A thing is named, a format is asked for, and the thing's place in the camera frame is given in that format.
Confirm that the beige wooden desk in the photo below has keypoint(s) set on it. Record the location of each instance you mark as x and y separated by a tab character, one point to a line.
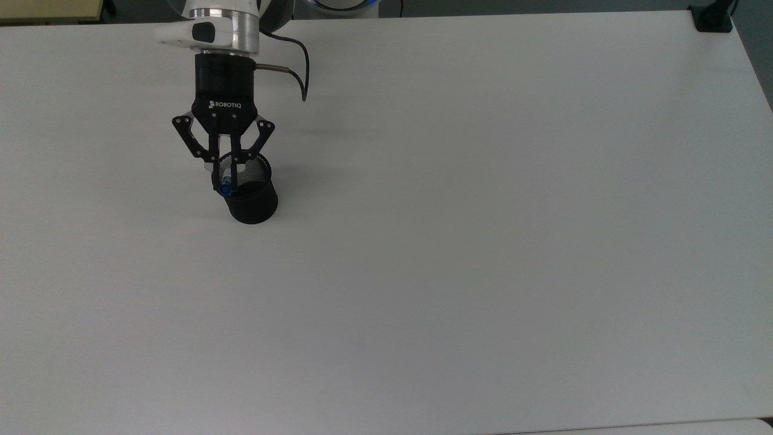
42	9

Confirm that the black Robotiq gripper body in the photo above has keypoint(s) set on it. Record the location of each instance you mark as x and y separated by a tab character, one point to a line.
224	90

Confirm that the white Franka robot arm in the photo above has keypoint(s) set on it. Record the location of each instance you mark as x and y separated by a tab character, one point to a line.
235	30

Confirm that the black corner clamp mount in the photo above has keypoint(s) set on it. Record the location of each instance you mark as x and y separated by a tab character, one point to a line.
712	21

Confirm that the black mesh pen cup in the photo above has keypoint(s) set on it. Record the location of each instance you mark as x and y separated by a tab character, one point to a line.
253	205

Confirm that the white marker with blue cap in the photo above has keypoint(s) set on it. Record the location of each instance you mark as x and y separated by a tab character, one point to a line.
224	190

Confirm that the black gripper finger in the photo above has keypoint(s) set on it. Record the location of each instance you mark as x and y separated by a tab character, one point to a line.
190	142
256	142

